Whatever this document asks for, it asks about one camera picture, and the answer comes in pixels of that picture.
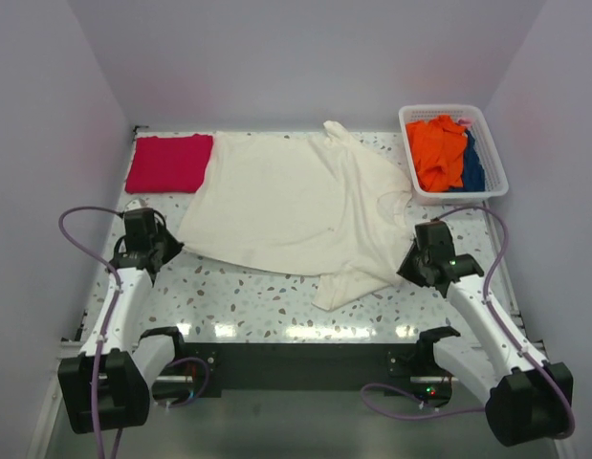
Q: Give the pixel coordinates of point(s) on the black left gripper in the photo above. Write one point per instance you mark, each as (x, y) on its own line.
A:
(173, 246)

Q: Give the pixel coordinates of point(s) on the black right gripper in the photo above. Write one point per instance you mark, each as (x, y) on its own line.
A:
(405, 271)

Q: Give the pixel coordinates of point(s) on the cream white t-shirt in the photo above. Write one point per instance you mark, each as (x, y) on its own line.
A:
(322, 205)

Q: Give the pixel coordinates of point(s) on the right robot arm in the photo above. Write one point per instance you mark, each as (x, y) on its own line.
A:
(525, 397)

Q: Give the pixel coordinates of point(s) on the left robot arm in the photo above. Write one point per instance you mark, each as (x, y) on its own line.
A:
(107, 384)

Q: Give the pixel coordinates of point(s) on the folded red t-shirt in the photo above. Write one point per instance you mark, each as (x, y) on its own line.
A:
(169, 165)

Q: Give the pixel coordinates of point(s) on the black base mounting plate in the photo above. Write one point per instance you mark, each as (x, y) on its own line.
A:
(319, 367)

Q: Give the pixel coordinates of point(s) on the blue t-shirt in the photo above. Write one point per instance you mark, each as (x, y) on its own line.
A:
(473, 174)

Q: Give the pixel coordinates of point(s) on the white plastic laundry basket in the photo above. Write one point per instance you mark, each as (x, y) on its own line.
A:
(496, 183)

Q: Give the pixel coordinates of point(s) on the orange t-shirt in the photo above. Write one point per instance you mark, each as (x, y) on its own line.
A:
(437, 150)

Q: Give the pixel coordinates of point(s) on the pink garment in basket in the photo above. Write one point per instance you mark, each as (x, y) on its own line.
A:
(466, 122)

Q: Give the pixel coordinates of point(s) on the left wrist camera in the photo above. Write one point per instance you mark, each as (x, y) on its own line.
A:
(134, 204)

